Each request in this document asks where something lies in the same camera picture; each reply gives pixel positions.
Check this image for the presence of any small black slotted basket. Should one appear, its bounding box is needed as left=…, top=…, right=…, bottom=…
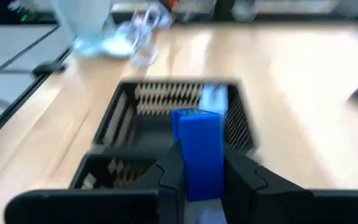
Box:
left=92, top=79, right=258, bottom=153

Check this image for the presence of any long black slotted basket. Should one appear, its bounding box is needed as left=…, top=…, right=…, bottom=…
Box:
left=69, top=151, right=183, bottom=191

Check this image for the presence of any blue box with white label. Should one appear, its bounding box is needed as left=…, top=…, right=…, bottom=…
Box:
left=185, top=198, right=227, bottom=224

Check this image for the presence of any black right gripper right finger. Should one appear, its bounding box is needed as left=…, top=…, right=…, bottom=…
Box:
left=222, top=146, right=315, bottom=224

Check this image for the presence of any white desk lamp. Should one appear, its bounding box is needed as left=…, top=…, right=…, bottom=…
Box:
left=50, top=0, right=113, bottom=57

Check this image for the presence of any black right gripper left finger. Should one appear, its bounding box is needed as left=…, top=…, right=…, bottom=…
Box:
left=137, top=140, right=188, bottom=224

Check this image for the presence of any white lamp cable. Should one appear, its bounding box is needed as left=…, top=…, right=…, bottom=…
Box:
left=99, top=2, right=175, bottom=67

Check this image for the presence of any black frame clamp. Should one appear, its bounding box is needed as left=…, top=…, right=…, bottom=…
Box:
left=30, top=61, right=67, bottom=78

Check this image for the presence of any plain blue box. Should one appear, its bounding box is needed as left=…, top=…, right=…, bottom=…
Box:
left=171, top=108, right=226, bottom=203

